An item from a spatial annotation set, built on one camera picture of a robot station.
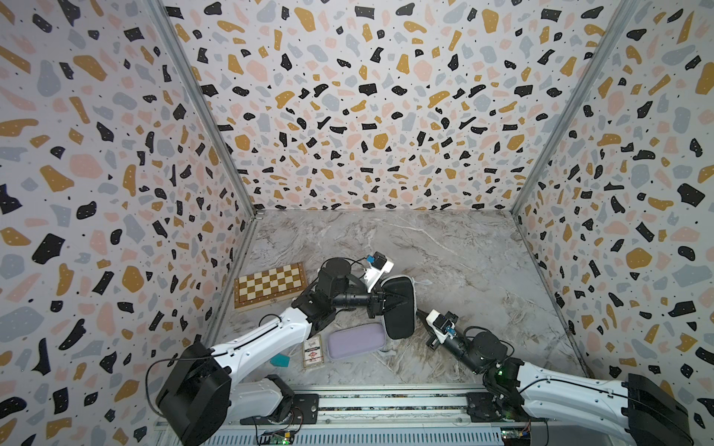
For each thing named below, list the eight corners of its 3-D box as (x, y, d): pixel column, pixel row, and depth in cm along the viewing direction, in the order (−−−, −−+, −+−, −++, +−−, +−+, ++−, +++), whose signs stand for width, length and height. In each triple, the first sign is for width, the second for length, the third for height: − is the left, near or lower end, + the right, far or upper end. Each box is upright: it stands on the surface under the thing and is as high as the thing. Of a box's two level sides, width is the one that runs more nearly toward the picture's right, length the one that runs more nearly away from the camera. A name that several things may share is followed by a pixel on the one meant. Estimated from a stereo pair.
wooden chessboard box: (238, 314, 93) (234, 309, 91) (237, 284, 101) (233, 278, 98) (309, 293, 99) (307, 288, 96) (303, 266, 106) (301, 261, 103)
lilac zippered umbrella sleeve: (330, 359, 84) (328, 355, 81) (327, 335, 88) (326, 331, 86) (386, 347, 86) (387, 343, 83) (381, 324, 91) (381, 320, 88)
